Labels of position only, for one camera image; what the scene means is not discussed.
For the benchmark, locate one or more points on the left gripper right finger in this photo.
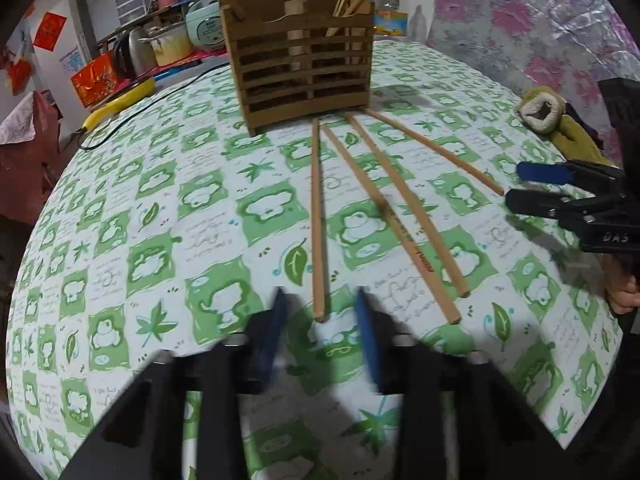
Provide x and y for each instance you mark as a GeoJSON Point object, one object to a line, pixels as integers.
{"type": "Point", "coordinates": [459, 417]}

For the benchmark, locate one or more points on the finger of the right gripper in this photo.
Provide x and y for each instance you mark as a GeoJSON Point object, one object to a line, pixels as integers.
{"type": "Point", "coordinates": [568, 211]}
{"type": "Point", "coordinates": [560, 172]}

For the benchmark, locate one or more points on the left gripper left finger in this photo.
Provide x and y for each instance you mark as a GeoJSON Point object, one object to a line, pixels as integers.
{"type": "Point", "coordinates": [141, 435]}

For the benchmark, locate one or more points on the person right hand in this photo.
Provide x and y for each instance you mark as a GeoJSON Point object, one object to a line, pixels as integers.
{"type": "Point", "coordinates": [621, 286]}

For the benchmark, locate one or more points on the wooden chopstick on table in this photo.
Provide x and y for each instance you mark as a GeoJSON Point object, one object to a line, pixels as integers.
{"type": "Point", "coordinates": [318, 288]}
{"type": "Point", "coordinates": [450, 265]}
{"type": "Point", "coordinates": [453, 158]}
{"type": "Point", "coordinates": [434, 284]}

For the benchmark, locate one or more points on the yellow green plush slipper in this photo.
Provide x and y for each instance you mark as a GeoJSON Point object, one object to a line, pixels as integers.
{"type": "Point", "coordinates": [548, 115]}

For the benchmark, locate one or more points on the green white patterned tablecloth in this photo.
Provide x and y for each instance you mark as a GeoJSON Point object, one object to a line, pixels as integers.
{"type": "Point", "coordinates": [177, 225]}

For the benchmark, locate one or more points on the clear plastic oil bottle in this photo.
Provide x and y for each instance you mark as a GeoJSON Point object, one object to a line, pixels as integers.
{"type": "Point", "coordinates": [389, 20]}

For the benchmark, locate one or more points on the red cloth covered table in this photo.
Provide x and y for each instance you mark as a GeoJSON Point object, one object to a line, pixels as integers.
{"type": "Point", "coordinates": [30, 161]}

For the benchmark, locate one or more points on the wooden utensil holder box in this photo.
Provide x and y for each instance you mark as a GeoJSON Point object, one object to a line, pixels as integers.
{"type": "Point", "coordinates": [295, 58]}

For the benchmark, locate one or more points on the red gift box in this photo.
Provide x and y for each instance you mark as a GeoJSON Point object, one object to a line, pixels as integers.
{"type": "Point", "coordinates": [96, 81]}

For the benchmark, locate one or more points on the stainless electric kettle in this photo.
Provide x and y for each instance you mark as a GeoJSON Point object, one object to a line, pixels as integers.
{"type": "Point", "coordinates": [133, 55]}

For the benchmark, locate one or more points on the cream yellow pot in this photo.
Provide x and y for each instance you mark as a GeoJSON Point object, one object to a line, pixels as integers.
{"type": "Point", "coordinates": [170, 44]}

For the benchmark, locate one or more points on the white refrigerator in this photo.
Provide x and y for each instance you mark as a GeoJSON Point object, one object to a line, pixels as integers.
{"type": "Point", "coordinates": [64, 43]}

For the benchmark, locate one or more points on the mint green rice cooker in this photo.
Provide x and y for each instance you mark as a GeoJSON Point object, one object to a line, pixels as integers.
{"type": "Point", "coordinates": [204, 26]}

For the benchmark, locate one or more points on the floral plastic wall cover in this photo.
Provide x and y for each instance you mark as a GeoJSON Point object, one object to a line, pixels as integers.
{"type": "Point", "coordinates": [566, 45]}

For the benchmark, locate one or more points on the yellow handled tool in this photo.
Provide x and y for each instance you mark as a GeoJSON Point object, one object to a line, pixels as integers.
{"type": "Point", "coordinates": [138, 92]}

